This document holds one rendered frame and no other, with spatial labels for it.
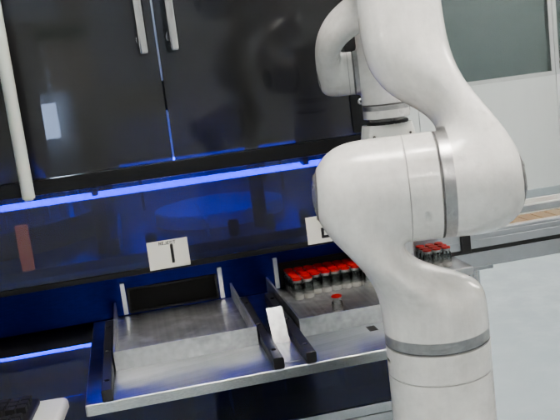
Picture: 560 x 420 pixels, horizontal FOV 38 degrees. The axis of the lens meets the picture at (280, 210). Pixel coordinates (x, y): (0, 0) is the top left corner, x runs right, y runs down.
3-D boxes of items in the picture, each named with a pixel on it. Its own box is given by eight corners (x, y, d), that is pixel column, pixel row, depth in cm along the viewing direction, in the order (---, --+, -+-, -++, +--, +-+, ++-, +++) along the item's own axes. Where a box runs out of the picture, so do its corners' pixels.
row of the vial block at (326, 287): (291, 296, 178) (288, 275, 177) (369, 282, 181) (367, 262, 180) (293, 298, 176) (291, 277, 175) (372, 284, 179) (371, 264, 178)
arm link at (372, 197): (500, 351, 88) (482, 131, 84) (329, 367, 90) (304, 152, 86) (480, 316, 100) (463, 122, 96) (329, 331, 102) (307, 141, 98)
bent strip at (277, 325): (269, 338, 152) (265, 307, 151) (285, 335, 153) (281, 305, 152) (285, 363, 139) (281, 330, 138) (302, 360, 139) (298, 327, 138)
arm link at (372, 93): (357, 107, 142) (411, 101, 141) (349, 30, 139) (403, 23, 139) (356, 105, 150) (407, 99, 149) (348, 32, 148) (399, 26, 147)
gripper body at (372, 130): (406, 111, 150) (412, 171, 152) (353, 117, 149) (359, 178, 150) (421, 112, 143) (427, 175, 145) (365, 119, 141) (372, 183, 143)
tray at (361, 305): (267, 292, 184) (265, 277, 183) (377, 272, 189) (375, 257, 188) (301, 337, 151) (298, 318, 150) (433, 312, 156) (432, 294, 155)
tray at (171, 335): (116, 317, 178) (113, 302, 178) (233, 297, 183) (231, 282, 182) (116, 371, 145) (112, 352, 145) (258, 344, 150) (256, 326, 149)
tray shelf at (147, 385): (94, 330, 178) (93, 322, 177) (399, 277, 190) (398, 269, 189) (86, 417, 131) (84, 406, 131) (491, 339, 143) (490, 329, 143)
